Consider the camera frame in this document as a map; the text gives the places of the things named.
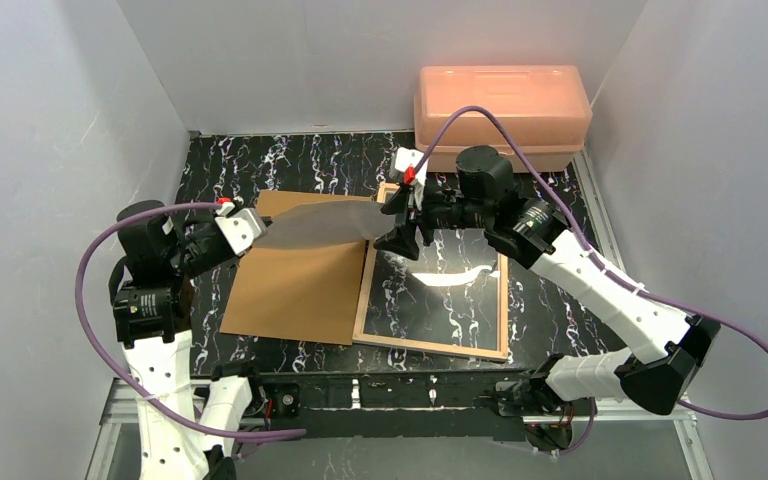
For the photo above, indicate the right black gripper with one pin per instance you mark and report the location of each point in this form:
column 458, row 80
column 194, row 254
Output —
column 412, row 216

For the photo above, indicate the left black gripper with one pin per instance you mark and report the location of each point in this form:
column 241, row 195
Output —
column 210, row 241

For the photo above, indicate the printed photo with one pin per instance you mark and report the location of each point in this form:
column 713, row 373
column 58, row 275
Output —
column 324, row 224

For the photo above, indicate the clear acrylic sheet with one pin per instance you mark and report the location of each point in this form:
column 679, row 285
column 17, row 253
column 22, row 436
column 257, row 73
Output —
column 434, row 285

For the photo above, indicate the brown backing board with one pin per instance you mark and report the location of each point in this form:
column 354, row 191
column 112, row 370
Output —
column 303, row 295

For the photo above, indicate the picture frame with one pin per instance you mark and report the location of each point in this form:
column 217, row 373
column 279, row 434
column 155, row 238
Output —
column 434, row 272

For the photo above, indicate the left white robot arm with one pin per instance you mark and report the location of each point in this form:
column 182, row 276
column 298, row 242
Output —
column 151, row 297

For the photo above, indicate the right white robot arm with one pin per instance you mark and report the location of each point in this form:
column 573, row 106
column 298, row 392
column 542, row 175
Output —
column 664, row 347

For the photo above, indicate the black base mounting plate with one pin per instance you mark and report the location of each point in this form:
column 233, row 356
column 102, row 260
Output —
column 412, row 404

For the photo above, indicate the orange plastic storage box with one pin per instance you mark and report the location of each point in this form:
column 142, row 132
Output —
column 544, row 108

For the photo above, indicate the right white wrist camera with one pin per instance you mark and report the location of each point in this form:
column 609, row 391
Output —
column 404, row 161

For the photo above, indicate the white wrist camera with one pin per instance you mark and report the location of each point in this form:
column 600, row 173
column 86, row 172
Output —
column 240, row 227
column 404, row 161

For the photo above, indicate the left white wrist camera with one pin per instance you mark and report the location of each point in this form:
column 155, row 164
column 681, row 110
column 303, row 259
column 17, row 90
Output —
column 240, row 227

